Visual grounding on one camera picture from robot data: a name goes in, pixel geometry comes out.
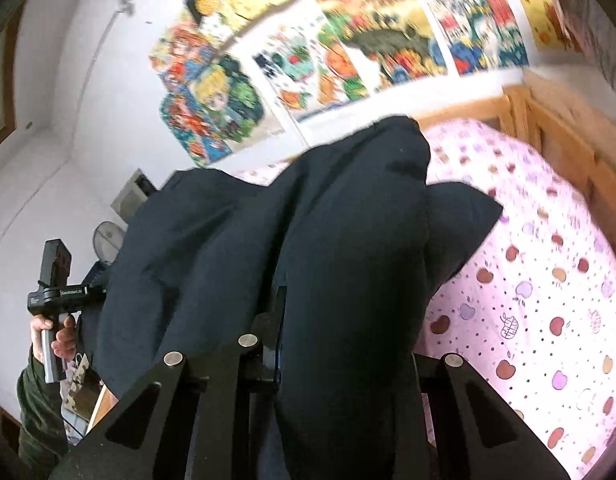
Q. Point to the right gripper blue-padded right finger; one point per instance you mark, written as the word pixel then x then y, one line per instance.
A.
pixel 478 435

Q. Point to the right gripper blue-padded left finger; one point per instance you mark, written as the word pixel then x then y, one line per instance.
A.
pixel 192 417

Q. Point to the black puffer jacket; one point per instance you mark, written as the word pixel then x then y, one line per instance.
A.
pixel 351 239

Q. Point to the person's green-sleeved left forearm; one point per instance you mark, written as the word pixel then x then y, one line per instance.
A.
pixel 43 439

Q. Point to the person's left hand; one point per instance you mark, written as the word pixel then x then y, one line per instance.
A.
pixel 64 342

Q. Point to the standing electric fan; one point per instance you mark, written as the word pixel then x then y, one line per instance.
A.
pixel 107 241

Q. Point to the grey door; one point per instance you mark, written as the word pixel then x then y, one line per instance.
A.
pixel 134 194

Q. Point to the pink apple-print bed sheet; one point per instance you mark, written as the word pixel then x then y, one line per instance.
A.
pixel 460 243

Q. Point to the swimming girl drawing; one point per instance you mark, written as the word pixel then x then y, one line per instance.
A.
pixel 193 128

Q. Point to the blond chibi boy drawing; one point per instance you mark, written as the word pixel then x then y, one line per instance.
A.
pixel 232 106

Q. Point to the anime girl drawing top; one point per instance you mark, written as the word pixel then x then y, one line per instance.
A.
pixel 180 55

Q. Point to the fruit and drink drawing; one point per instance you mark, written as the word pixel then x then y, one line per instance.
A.
pixel 306 63

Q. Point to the orange landscape painting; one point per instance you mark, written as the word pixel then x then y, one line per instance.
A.
pixel 391 41

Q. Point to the yellow bear drawing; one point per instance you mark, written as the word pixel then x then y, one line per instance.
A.
pixel 546 26

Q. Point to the red festive doodle drawing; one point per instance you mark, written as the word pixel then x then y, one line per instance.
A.
pixel 481 34

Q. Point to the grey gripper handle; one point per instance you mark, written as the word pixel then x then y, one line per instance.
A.
pixel 54 366

